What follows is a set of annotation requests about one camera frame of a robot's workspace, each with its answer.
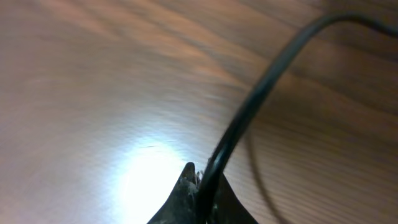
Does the black USB cable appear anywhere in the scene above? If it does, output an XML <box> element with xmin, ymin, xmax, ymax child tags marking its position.
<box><xmin>195</xmin><ymin>12</ymin><xmax>398</xmax><ymax>224</ymax></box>

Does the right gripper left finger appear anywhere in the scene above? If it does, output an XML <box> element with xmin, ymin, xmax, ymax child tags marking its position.
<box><xmin>148</xmin><ymin>162</ymin><xmax>198</xmax><ymax>224</ymax></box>

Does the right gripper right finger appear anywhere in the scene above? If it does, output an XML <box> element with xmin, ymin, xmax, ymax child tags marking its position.
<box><xmin>211</xmin><ymin>174</ymin><xmax>258</xmax><ymax>224</ymax></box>

